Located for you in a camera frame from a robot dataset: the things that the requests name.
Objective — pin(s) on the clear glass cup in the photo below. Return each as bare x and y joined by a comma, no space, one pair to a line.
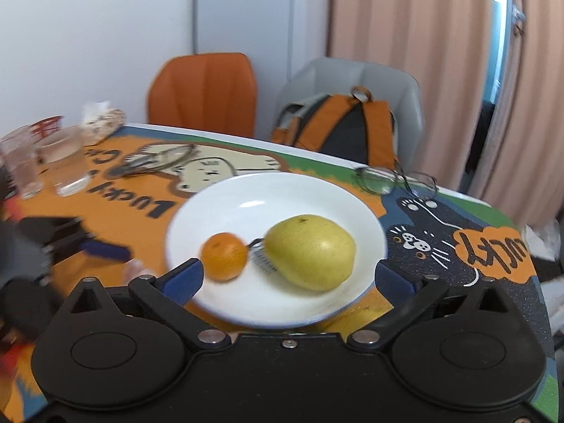
66,158
22,167

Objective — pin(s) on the white plastic bag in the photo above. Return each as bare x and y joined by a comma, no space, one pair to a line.
546,238

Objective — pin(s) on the thin-framed eyeglasses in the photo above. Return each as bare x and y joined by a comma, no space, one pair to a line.
141,161
374,180

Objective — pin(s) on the yellow pear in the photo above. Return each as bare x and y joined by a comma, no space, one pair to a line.
313,251

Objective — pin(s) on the clear plastic snack bag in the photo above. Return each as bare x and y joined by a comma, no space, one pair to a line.
101,121

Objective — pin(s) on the pink curtain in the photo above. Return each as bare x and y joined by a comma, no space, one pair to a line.
537,119
409,22

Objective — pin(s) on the small pink pomelo segment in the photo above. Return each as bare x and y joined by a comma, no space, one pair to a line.
135,269

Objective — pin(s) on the orange chair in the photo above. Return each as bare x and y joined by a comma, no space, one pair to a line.
202,92

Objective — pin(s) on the white round plate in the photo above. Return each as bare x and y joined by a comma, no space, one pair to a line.
264,194

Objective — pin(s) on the orange tangerine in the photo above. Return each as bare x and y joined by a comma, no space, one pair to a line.
222,255

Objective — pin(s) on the metal curtain clip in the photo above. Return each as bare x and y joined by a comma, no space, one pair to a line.
518,9

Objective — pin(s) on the orange grey backpack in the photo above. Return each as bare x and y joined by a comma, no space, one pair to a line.
339,127

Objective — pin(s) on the red white container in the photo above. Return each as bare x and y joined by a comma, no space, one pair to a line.
46,124

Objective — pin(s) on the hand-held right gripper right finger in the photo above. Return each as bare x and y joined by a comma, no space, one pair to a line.
392,280

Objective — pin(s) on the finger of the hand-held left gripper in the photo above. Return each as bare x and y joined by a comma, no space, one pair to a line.
105,250

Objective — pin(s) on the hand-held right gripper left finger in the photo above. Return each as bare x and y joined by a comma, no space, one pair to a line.
184,274

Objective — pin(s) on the grey chair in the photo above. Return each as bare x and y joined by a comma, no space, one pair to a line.
339,75

